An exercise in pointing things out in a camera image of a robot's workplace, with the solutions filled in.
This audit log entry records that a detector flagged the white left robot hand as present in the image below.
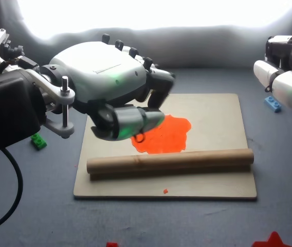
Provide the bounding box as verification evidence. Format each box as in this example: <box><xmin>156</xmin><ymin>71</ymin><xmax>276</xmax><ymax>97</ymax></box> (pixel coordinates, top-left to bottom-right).
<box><xmin>48</xmin><ymin>33</ymin><xmax>176</xmax><ymax>142</ymax></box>

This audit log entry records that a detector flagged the wooden rolling pin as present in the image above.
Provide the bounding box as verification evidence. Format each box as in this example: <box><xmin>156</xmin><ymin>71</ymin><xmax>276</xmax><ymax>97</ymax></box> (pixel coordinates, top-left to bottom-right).
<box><xmin>86</xmin><ymin>148</ymin><xmax>254</xmax><ymax>175</ymax></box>

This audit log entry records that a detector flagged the blue flat toy brick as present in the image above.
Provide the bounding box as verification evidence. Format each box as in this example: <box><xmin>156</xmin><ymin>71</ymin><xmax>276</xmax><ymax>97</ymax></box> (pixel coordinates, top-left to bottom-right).
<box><xmin>263</xmin><ymin>96</ymin><xmax>282</xmax><ymax>113</ymax></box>

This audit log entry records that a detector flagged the green flat toy brick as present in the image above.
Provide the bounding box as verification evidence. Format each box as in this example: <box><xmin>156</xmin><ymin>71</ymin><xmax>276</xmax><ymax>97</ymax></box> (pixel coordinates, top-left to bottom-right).
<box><xmin>30</xmin><ymin>133</ymin><xmax>47</xmax><ymax>151</ymax></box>

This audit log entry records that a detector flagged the flat orange dough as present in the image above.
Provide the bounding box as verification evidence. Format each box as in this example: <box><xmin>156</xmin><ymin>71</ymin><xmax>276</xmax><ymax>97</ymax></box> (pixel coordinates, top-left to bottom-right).
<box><xmin>130</xmin><ymin>115</ymin><xmax>192</xmax><ymax>155</ymax></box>

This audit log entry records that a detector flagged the white backdrop cloth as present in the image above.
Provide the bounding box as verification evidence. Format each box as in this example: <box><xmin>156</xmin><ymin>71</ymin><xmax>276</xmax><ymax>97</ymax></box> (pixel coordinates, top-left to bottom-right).
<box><xmin>0</xmin><ymin>0</ymin><xmax>292</xmax><ymax>70</ymax></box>

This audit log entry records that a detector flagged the light wooden board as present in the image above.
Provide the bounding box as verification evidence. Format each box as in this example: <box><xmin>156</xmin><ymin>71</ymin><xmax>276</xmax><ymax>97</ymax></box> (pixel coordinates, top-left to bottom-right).
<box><xmin>73</xmin><ymin>93</ymin><xmax>257</xmax><ymax>201</ymax></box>

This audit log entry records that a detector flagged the grey table cloth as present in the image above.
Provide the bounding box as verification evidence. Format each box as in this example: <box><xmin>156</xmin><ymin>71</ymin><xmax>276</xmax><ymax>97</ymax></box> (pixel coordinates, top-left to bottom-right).
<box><xmin>0</xmin><ymin>67</ymin><xmax>292</xmax><ymax>247</ymax></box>

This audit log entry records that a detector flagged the red star shape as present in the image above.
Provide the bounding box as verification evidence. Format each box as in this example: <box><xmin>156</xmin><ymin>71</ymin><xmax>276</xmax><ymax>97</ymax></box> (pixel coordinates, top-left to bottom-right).
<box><xmin>251</xmin><ymin>231</ymin><xmax>292</xmax><ymax>247</ymax></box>

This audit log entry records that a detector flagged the thick black cable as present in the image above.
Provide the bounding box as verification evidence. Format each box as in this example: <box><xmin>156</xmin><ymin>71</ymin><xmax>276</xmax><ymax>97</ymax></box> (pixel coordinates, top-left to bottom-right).
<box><xmin>0</xmin><ymin>147</ymin><xmax>24</xmax><ymax>236</ymax></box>

